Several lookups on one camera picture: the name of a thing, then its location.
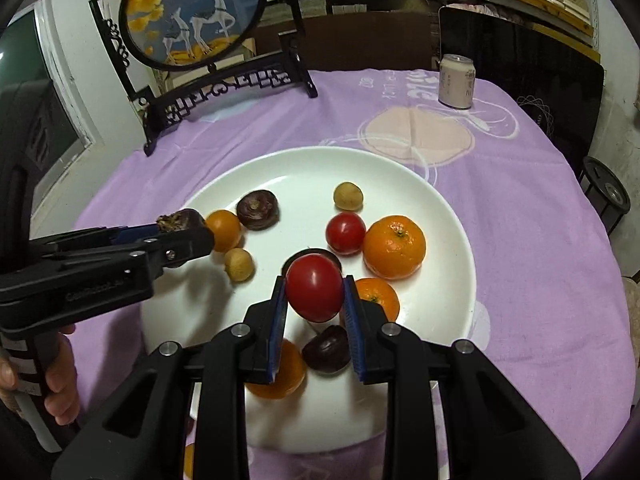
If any orange mandarin front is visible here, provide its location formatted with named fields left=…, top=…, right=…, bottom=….
left=205, top=209, right=242, bottom=254

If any small yellow fruit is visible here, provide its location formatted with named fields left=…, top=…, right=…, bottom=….
left=224, top=248, right=255, bottom=283

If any dark mangosteen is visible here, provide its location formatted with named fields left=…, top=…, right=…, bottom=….
left=236, top=190, right=280, bottom=231

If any small orange mandarin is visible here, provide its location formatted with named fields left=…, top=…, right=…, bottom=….
left=355, top=278, right=400, bottom=322
left=245, top=339, right=307, bottom=400

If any dark plum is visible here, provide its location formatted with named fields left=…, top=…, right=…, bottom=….
left=302, top=325, right=350, bottom=374

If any red cherry tomato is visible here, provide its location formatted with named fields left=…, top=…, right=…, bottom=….
left=285, top=254, right=344, bottom=323

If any large orange mandarin with stem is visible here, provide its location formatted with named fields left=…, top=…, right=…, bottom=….
left=361, top=216, right=427, bottom=281

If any person's left hand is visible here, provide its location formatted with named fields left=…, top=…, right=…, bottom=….
left=1, top=324, right=80, bottom=426

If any orange mandarin near plate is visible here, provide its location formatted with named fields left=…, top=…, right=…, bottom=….
left=183, top=443, right=194, bottom=480

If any purple tablecloth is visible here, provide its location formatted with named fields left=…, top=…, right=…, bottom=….
left=76, top=70, right=636, bottom=474

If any black carved screen stand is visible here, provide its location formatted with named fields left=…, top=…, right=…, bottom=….
left=89, top=0, right=318, bottom=155

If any white oval plate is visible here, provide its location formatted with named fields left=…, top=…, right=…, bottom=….
left=141, top=148, right=476, bottom=453

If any red tomato on plate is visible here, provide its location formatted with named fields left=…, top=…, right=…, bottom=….
left=326, top=211, right=367, bottom=256

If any round deer painting screen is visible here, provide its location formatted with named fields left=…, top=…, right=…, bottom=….
left=118, top=0, right=266, bottom=72

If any black board behind table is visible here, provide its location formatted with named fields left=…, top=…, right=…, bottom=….
left=438, top=6, right=604, bottom=174

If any white drink can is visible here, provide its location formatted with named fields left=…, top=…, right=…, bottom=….
left=438, top=54, right=476, bottom=110

